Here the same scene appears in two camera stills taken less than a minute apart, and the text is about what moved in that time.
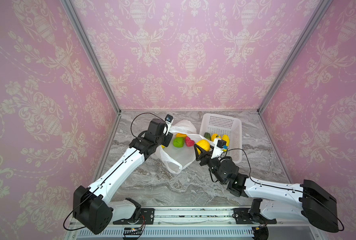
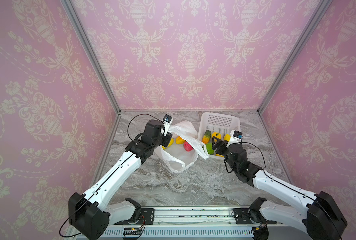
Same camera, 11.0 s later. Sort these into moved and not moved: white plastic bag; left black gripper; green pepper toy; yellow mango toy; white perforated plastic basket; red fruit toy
Moved: red fruit toy; green pepper toy
Not moved: white perforated plastic basket; left black gripper; yellow mango toy; white plastic bag
